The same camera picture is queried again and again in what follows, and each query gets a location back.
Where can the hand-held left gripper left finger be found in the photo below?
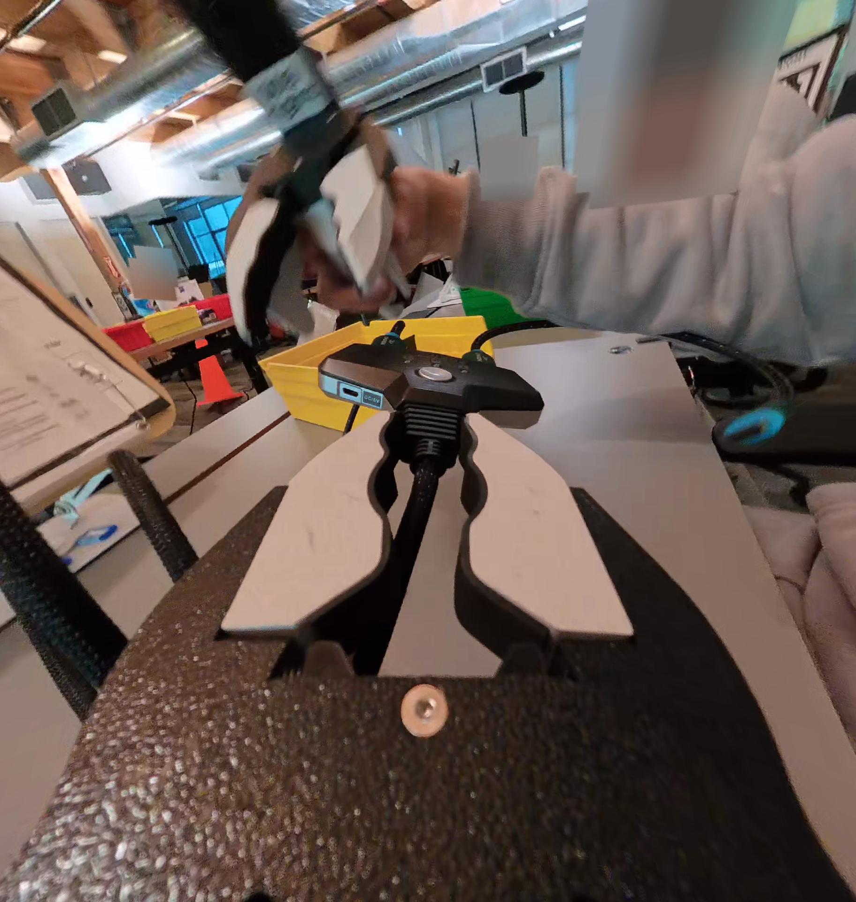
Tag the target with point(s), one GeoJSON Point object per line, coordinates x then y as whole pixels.
{"type": "Point", "coordinates": [315, 535]}

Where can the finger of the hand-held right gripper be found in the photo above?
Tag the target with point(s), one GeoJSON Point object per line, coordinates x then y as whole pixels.
{"type": "Point", "coordinates": [248, 254]}
{"type": "Point", "coordinates": [364, 211]}

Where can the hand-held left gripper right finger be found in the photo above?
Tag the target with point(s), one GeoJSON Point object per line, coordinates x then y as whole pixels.
{"type": "Point", "coordinates": [540, 549]}

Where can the black switch hub box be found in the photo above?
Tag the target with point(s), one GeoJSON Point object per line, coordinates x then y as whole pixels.
{"type": "Point", "coordinates": [463, 387]}

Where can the person's right forearm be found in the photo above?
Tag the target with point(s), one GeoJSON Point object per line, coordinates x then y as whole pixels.
{"type": "Point", "coordinates": [646, 268]}

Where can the person's right hand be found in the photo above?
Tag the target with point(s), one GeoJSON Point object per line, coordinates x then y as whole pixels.
{"type": "Point", "coordinates": [428, 218]}

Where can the red plastic bin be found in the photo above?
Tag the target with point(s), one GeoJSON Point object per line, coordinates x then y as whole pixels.
{"type": "Point", "coordinates": [128, 338]}
{"type": "Point", "coordinates": [213, 308]}

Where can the small yellow plastic bin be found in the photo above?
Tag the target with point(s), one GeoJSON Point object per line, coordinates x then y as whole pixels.
{"type": "Point", "coordinates": [174, 324]}

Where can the wooden background table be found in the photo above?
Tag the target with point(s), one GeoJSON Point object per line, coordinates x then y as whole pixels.
{"type": "Point", "coordinates": [181, 342]}

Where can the orange traffic cone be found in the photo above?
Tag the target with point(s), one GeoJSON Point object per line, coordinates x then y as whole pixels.
{"type": "Point", "coordinates": [216, 380]}

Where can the green plastic bin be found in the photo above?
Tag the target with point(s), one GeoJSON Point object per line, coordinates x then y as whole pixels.
{"type": "Point", "coordinates": [491, 306]}

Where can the wooden clipboard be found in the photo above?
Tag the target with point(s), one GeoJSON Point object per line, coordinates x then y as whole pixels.
{"type": "Point", "coordinates": [161, 417]}

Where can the white vent grille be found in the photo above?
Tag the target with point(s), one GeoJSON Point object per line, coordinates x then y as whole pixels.
{"type": "Point", "coordinates": [504, 70]}

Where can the black floor lamp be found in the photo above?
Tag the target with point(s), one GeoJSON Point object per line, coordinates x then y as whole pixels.
{"type": "Point", "coordinates": [523, 81]}

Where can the printed paper sheets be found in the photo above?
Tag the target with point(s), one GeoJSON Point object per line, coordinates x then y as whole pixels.
{"type": "Point", "coordinates": [40, 380]}

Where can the white card with blue marks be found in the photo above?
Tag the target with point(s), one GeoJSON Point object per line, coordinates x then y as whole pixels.
{"type": "Point", "coordinates": [61, 557]}

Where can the black textured document stand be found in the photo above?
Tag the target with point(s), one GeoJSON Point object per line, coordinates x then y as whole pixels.
{"type": "Point", "coordinates": [40, 599]}

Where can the black chair with cyan mark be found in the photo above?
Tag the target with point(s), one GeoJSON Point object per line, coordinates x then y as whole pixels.
{"type": "Point", "coordinates": [822, 430]}

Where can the silver ventilation duct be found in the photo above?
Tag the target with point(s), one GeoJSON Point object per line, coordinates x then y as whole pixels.
{"type": "Point", "coordinates": [153, 77]}

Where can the black and white wall poster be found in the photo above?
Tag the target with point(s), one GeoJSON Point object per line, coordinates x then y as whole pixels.
{"type": "Point", "coordinates": [812, 77]}

